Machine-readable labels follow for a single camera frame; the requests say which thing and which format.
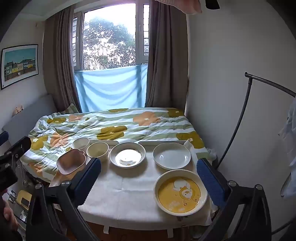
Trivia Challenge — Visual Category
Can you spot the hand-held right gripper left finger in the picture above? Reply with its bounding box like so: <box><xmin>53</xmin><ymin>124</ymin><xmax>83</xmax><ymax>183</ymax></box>
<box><xmin>25</xmin><ymin>158</ymin><xmax>102</xmax><ymax>241</ymax></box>

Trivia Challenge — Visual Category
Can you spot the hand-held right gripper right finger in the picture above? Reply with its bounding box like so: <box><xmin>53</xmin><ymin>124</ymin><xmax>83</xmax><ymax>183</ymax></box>
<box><xmin>196</xmin><ymin>158</ymin><xmax>273</xmax><ymax>241</ymax></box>

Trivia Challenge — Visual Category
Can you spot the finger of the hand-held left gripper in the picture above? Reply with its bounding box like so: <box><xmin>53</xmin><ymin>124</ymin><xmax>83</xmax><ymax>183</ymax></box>
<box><xmin>0</xmin><ymin>131</ymin><xmax>10</xmax><ymax>147</ymax></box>
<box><xmin>4</xmin><ymin>136</ymin><xmax>32</xmax><ymax>163</ymax></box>

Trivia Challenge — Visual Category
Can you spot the cream smooth bowl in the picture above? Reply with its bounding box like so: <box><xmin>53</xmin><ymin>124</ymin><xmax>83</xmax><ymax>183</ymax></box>
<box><xmin>86</xmin><ymin>142</ymin><xmax>109</xmax><ymax>161</ymax></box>

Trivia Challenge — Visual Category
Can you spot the white plate with dark rim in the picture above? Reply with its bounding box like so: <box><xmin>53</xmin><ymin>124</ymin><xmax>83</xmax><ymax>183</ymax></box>
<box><xmin>109</xmin><ymin>142</ymin><xmax>147</xmax><ymax>169</ymax></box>

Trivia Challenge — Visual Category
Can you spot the person's left hand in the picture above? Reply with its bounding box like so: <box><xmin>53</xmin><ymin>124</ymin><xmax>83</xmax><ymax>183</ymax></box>
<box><xmin>3</xmin><ymin>206</ymin><xmax>18</xmax><ymax>230</ymax></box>

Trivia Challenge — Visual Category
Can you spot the yellow container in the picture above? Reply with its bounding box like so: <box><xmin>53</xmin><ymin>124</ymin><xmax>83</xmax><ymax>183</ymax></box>
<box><xmin>17</xmin><ymin>189</ymin><xmax>33</xmax><ymax>210</ymax></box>

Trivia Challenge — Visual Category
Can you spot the yellow bear print plate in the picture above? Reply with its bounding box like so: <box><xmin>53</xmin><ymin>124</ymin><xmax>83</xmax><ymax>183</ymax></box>
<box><xmin>153</xmin><ymin>169</ymin><xmax>208</xmax><ymax>217</ymax></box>

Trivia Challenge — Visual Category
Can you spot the white ribbed bowl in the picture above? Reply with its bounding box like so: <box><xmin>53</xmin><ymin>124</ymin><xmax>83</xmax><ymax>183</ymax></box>
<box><xmin>71</xmin><ymin>137</ymin><xmax>90</xmax><ymax>151</ymax></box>

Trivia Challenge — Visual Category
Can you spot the white patterned tablecloth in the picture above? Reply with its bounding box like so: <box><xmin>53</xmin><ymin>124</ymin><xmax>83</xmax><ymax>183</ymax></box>
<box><xmin>48</xmin><ymin>141</ymin><xmax>219</xmax><ymax>232</ymax></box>

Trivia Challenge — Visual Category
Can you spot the white rectangular tray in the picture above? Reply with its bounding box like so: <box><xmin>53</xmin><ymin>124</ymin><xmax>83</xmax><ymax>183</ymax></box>
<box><xmin>138</xmin><ymin>140</ymin><xmax>188</xmax><ymax>146</ymax></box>
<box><xmin>89</xmin><ymin>138</ymin><xmax>119</xmax><ymax>146</ymax></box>

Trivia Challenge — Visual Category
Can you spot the plain white plate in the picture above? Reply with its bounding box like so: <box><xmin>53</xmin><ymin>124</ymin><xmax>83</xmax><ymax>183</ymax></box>
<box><xmin>153</xmin><ymin>142</ymin><xmax>191</xmax><ymax>171</ymax></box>

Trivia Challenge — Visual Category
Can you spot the floral striped blanket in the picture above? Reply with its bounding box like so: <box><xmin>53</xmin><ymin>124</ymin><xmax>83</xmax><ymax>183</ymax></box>
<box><xmin>20</xmin><ymin>107</ymin><xmax>217</xmax><ymax>184</ymax></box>

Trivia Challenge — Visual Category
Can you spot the striped green pillow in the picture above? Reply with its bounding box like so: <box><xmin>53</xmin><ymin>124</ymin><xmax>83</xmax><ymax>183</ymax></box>
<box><xmin>65</xmin><ymin>103</ymin><xmax>80</xmax><ymax>114</ymax></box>

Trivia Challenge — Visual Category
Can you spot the framed houses picture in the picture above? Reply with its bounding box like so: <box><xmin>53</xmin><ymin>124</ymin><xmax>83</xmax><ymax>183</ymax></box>
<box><xmin>1</xmin><ymin>44</ymin><xmax>39</xmax><ymax>90</ymax></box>

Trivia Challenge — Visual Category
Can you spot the light blue cloth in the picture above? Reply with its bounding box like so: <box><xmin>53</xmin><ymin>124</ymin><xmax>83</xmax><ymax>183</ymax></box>
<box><xmin>74</xmin><ymin>64</ymin><xmax>148</xmax><ymax>113</ymax></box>

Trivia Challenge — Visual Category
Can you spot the white hanging garment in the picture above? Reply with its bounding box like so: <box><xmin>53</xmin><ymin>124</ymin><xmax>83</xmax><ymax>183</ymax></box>
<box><xmin>277</xmin><ymin>97</ymin><xmax>296</xmax><ymax>199</ymax></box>

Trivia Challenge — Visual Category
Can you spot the black clothes rack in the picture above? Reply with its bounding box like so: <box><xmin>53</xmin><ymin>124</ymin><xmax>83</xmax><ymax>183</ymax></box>
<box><xmin>217</xmin><ymin>72</ymin><xmax>296</xmax><ymax>235</ymax></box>

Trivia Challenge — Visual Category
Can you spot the brown curtain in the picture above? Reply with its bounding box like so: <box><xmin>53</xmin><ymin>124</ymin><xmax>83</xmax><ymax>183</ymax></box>
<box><xmin>43</xmin><ymin>5</ymin><xmax>83</xmax><ymax>114</ymax></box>
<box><xmin>144</xmin><ymin>0</ymin><xmax>191</xmax><ymax>109</ymax></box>

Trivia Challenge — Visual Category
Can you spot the window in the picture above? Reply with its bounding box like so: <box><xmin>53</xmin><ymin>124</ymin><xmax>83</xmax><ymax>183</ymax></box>
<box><xmin>72</xmin><ymin>3</ymin><xmax>150</xmax><ymax>71</ymax></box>

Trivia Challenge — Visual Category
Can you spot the black hanging item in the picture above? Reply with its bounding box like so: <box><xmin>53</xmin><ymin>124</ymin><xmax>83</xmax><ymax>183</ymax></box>
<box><xmin>205</xmin><ymin>0</ymin><xmax>221</xmax><ymax>10</ymax></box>

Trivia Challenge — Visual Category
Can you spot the pink hanging cloth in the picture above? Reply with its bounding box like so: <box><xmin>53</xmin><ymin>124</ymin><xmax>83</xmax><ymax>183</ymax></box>
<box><xmin>159</xmin><ymin>0</ymin><xmax>203</xmax><ymax>15</ymax></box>

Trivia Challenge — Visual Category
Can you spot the pink bowl with handles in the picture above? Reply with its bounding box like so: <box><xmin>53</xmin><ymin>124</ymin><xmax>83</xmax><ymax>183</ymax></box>
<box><xmin>56</xmin><ymin>149</ymin><xmax>87</xmax><ymax>176</ymax></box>

